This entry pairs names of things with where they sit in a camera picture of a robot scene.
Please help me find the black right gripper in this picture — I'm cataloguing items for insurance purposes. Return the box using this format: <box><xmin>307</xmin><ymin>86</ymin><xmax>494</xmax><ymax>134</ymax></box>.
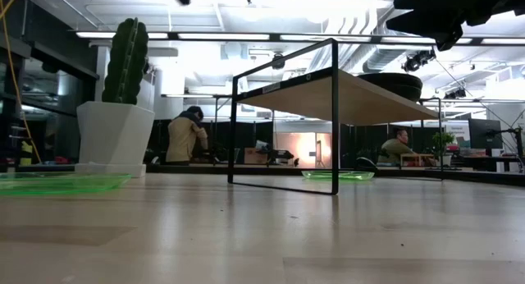
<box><xmin>385</xmin><ymin>0</ymin><xmax>525</xmax><ymax>52</ymax></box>

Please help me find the black round plate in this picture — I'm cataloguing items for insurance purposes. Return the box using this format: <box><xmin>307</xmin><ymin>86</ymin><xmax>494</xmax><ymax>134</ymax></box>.
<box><xmin>358</xmin><ymin>72</ymin><xmax>424</xmax><ymax>103</ymax></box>

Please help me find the black frame wooden shelf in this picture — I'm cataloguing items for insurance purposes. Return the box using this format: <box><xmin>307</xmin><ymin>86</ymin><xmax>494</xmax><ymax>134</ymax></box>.
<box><xmin>227</xmin><ymin>37</ymin><xmax>444</xmax><ymax>196</ymax></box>

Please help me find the green round transparent plate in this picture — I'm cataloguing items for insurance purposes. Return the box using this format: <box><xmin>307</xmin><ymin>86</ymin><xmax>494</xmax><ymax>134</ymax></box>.
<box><xmin>301</xmin><ymin>170</ymin><xmax>376</xmax><ymax>181</ymax></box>

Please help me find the black ceiling spotlight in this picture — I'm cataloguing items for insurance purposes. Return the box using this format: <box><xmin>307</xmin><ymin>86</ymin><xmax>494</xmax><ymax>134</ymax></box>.
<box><xmin>444</xmin><ymin>86</ymin><xmax>468</xmax><ymax>100</ymax></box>
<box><xmin>401</xmin><ymin>48</ymin><xmax>437</xmax><ymax>74</ymax></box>

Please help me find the tall green cactus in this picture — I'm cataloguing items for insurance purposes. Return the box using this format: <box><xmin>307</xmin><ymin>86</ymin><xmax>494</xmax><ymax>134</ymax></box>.
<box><xmin>101</xmin><ymin>16</ymin><xmax>149</xmax><ymax>105</ymax></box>

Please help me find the white poster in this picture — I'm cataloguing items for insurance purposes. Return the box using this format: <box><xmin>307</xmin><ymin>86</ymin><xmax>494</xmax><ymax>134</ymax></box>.
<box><xmin>445</xmin><ymin>122</ymin><xmax>471</xmax><ymax>148</ymax></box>

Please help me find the small green potted plant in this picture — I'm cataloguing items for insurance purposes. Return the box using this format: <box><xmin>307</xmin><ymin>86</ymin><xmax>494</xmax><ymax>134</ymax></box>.
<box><xmin>431</xmin><ymin>131</ymin><xmax>456</xmax><ymax>167</ymax></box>

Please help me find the black computer monitor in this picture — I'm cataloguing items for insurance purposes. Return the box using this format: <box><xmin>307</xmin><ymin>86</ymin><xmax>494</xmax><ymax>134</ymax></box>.
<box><xmin>468</xmin><ymin>118</ymin><xmax>504</xmax><ymax>150</ymax></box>

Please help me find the person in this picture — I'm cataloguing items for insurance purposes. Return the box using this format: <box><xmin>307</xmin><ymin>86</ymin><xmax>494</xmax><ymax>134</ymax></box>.
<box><xmin>376</xmin><ymin>126</ymin><xmax>436</xmax><ymax>167</ymax></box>
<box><xmin>165</xmin><ymin>105</ymin><xmax>211</xmax><ymax>167</ymax></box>

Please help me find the small wooden table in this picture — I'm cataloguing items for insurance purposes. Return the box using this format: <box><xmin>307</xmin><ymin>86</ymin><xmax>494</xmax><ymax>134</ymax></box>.
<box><xmin>399</xmin><ymin>153</ymin><xmax>432</xmax><ymax>167</ymax></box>

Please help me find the white angular planter pot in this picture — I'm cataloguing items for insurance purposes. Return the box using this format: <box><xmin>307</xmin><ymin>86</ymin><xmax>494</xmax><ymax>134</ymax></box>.
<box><xmin>75</xmin><ymin>101</ymin><xmax>156</xmax><ymax>178</ymax></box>

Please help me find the black office chair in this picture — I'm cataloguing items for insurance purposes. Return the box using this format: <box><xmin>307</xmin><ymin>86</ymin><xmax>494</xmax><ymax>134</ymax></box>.
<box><xmin>354</xmin><ymin>156</ymin><xmax>381</xmax><ymax>172</ymax></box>

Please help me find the small yellow object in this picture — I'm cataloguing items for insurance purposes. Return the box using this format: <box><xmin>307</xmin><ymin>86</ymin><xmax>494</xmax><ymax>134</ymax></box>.
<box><xmin>19</xmin><ymin>140</ymin><xmax>34</xmax><ymax>167</ymax></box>

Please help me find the brown cardboard box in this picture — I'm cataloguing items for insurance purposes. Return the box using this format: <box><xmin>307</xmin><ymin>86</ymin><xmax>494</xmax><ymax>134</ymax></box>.
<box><xmin>244</xmin><ymin>147</ymin><xmax>269</xmax><ymax>165</ymax></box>

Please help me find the green square transparent plate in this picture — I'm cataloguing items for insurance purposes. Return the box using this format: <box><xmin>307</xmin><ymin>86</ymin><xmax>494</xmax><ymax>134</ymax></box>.
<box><xmin>0</xmin><ymin>172</ymin><xmax>132</xmax><ymax>197</ymax></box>

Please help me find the silver ventilation duct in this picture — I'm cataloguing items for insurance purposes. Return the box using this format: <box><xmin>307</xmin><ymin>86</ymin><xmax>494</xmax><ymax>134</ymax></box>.
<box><xmin>363</xmin><ymin>0</ymin><xmax>436</xmax><ymax>74</ymax></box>

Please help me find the yellow cable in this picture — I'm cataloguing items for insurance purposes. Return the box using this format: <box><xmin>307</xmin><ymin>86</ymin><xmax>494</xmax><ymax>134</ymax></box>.
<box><xmin>0</xmin><ymin>0</ymin><xmax>43</xmax><ymax>165</ymax></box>

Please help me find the black camera stand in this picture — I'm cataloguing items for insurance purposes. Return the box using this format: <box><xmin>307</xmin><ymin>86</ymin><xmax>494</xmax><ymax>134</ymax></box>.
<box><xmin>486</xmin><ymin>126</ymin><xmax>525</xmax><ymax>170</ymax></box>

